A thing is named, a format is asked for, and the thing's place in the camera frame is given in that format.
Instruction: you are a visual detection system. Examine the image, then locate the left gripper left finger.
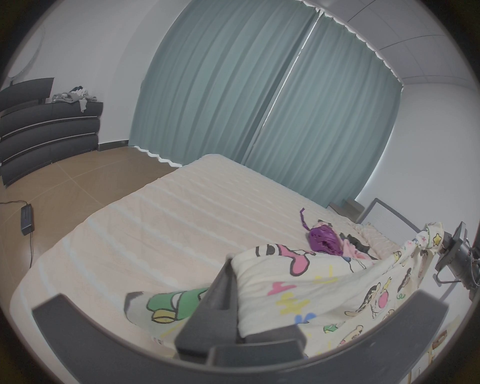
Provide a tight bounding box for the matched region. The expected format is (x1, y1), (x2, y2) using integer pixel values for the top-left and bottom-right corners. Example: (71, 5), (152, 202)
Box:
(175, 258), (241, 362)

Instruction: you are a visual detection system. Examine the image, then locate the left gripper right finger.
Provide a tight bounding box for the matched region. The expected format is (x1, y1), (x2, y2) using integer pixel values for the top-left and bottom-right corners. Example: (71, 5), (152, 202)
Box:
(207, 325), (309, 367)

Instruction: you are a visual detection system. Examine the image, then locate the purple satin garment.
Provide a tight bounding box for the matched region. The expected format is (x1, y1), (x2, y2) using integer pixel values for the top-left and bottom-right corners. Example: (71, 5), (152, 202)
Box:
(299, 208), (344, 258)

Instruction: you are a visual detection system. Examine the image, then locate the black cable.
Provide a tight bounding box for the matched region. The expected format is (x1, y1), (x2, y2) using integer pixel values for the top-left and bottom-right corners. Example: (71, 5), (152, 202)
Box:
(0, 200), (35, 269)

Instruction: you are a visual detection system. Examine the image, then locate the white printed pyjama top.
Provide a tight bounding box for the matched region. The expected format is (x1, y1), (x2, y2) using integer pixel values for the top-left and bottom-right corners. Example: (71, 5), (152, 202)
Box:
(124, 221), (446, 359)

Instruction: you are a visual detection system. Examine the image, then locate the black power adapter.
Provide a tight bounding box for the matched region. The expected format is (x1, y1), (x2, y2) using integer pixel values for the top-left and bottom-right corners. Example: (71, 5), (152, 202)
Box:
(20, 203), (35, 236)

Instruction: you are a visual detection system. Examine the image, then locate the pile of clothes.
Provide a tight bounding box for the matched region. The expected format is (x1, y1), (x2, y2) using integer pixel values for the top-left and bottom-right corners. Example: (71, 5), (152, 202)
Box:
(50, 86), (99, 113)

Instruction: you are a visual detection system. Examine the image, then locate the pale pink pillow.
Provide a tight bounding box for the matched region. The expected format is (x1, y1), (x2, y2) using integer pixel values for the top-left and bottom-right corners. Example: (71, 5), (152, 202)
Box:
(354, 222), (403, 259)

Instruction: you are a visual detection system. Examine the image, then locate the blue-green curtain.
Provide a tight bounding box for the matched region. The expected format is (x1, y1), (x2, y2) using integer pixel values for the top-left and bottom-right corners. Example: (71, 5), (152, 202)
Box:
(128, 0), (323, 167)
(240, 15), (405, 208)

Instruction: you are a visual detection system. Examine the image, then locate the pink garment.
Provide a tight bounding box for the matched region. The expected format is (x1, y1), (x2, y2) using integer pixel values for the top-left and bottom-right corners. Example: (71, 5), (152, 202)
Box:
(339, 240), (379, 262)

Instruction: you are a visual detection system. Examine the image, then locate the dark grey chest of drawers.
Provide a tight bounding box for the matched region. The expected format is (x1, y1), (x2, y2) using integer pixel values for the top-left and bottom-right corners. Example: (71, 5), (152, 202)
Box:
(0, 77), (104, 188)

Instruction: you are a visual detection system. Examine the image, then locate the grey white bedside table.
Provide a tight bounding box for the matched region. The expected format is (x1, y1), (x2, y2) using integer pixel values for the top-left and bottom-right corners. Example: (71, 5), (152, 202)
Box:
(329, 198), (365, 222)

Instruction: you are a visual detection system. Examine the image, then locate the black garment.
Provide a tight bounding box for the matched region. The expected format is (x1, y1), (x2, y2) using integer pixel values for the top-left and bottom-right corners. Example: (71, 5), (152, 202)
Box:
(339, 232), (372, 252)

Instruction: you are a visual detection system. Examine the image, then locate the bed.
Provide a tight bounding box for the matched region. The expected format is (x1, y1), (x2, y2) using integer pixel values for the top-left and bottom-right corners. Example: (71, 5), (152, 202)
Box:
(9, 153), (424, 357)

